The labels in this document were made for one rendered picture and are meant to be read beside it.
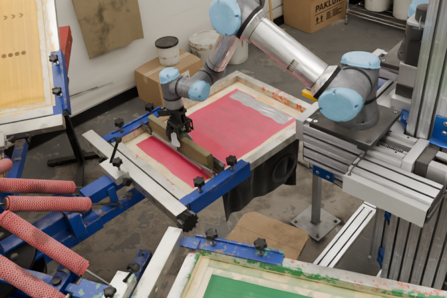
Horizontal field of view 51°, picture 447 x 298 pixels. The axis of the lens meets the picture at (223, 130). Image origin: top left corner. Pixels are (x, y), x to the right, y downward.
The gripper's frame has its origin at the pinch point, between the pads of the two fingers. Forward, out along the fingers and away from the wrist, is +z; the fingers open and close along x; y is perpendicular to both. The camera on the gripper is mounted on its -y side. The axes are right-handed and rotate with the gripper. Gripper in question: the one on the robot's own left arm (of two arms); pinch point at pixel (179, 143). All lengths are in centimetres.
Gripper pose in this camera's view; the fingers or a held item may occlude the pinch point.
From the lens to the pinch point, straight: 194.3
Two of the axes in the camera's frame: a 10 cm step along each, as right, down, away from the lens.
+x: 7.4, -4.5, 4.9
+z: 1.0, 8.0, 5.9
